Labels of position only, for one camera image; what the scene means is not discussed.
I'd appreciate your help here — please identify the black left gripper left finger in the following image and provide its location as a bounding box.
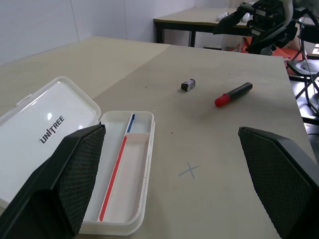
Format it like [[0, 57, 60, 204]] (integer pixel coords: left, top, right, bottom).
[[0, 123, 106, 239]]

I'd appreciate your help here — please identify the black metal stand frame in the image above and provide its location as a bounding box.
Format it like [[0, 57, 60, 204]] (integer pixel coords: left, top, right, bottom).
[[286, 56, 319, 122]]

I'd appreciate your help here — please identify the black marker with red cap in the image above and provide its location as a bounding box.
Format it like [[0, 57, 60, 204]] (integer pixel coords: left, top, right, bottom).
[[214, 82, 253, 108]]

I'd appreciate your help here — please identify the red and blue pencil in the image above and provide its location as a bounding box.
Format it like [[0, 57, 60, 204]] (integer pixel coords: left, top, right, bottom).
[[98, 114, 136, 222]]

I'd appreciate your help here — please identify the black cable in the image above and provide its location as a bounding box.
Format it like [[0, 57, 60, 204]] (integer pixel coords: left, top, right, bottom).
[[298, 17, 309, 65]]

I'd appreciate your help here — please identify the orange floor object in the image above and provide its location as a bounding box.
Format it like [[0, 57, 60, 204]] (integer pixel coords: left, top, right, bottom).
[[243, 37, 301, 60]]

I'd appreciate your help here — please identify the small black eraser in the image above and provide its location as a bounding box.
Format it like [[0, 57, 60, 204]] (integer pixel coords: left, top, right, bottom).
[[180, 78, 197, 93]]

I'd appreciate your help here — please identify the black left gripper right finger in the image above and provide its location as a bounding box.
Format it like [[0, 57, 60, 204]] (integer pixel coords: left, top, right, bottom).
[[238, 126, 319, 239]]

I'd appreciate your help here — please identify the beige table with black frame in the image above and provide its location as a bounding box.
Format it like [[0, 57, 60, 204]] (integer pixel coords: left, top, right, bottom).
[[153, 5, 252, 48]]

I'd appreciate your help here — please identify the white plastic pencil case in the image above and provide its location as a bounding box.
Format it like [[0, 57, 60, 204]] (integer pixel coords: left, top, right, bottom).
[[0, 76, 156, 236]]

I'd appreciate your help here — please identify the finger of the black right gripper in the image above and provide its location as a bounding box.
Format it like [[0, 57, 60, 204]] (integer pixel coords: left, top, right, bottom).
[[245, 21, 298, 54], [213, 9, 254, 35]]

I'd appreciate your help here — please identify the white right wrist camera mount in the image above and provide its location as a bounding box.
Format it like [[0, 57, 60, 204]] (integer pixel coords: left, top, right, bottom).
[[283, 0, 296, 25]]

